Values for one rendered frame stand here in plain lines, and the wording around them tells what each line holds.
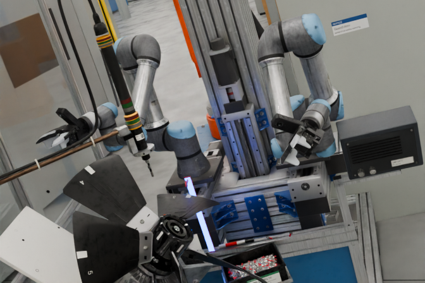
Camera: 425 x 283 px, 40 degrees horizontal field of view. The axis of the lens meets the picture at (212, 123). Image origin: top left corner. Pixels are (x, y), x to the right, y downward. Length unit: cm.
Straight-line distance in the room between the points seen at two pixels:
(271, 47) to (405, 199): 202
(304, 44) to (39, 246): 111
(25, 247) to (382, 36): 237
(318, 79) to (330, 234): 58
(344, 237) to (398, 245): 143
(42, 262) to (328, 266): 109
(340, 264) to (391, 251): 131
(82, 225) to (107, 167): 37
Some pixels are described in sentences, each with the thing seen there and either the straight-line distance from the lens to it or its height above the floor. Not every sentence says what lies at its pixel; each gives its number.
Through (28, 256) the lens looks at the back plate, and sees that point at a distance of 184.
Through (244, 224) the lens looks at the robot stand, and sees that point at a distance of 264.
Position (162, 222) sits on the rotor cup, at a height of 126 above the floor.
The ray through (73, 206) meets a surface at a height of 99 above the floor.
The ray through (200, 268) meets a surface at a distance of 201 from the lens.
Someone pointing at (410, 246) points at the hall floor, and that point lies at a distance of 366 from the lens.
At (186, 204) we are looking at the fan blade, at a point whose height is 118.
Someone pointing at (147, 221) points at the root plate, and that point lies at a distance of 182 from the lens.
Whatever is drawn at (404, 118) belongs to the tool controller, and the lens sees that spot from 209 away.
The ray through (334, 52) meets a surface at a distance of 350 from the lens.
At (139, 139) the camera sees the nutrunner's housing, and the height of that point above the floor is 149.
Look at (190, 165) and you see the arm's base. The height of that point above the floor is 109.
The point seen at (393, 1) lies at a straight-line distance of 349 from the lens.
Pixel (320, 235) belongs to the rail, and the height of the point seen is 84.
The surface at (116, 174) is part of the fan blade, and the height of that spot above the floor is 138.
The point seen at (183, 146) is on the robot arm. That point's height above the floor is 118.
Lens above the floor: 201
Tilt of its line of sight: 18 degrees down
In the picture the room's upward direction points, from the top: 17 degrees counter-clockwise
